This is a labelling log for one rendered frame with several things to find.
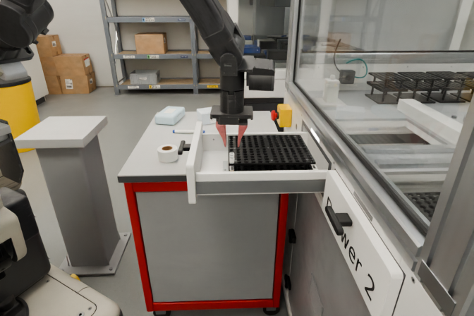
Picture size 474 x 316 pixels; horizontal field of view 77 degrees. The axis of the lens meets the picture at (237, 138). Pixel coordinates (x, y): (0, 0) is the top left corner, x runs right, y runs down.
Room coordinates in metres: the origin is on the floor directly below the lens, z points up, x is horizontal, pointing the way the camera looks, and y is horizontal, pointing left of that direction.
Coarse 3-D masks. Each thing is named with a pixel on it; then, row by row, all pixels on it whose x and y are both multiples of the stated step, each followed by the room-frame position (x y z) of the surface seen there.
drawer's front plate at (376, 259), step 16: (336, 176) 0.56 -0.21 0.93; (336, 192) 0.52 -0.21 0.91; (336, 208) 0.51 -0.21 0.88; (352, 208) 0.45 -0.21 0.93; (352, 224) 0.43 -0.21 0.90; (368, 224) 0.40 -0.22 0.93; (336, 240) 0.48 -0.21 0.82; (352, 240) 0.42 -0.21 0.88; (368, 240) 0.37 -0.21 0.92; (352, 256) 0.41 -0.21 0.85; (368, 256) 0.36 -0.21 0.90; (384, 256) 0.33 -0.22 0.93; (352, 272) 0.40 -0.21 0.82; (368, 272) 0.35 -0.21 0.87; (384, 272) 0.31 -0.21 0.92; (400, 272) 0.30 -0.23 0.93; (384, 288) 0.31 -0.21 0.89; (368, 304) 0.33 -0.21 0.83; (384, 304) 0.30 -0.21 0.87
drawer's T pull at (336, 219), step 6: (330, 210) 0.46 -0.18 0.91; (330, 216) 0.45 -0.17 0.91; (336, 216) 0.45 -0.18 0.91; (342, 216) 0.45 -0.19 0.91; (348, 216) 0.45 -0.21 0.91; (336, 222) 0.43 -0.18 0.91; (342, 222) 0.43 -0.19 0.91; (348, 222) 0.43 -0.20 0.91; (336, 228) 0.41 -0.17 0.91; (342, 228) 0.41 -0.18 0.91; (336, 234) 0.41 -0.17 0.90; (342, 234) 0.41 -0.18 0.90
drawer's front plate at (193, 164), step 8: (200, 128) 0.83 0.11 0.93; (200, 136) 0.81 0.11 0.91; (192, 144) 0.72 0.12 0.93; (200, 144) 0.80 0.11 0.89; (192, 152) 0.67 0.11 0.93; (200, 152) 0.79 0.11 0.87; (192, 160) 0.63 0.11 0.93; (200, 160) 0.77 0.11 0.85; (192, 168) 0.60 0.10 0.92; (192, 176) 0.60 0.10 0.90; (192, 184) 0.60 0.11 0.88; (192, 192) 0.60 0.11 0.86; (192, 200) 0.60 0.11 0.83
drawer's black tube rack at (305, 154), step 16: (240, 144) 0.78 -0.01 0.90; (256, 144) 0.78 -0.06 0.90; (272, 144) 0.78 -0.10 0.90; (288, 144) 0.79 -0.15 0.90; (304, 144) 0.78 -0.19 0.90; (240, 160) 0.69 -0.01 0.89; (256, 160) 0.68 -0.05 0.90; (272, 160) 0.68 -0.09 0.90; (288, 160) 0.68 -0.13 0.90; (304, 160) 0.68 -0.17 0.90
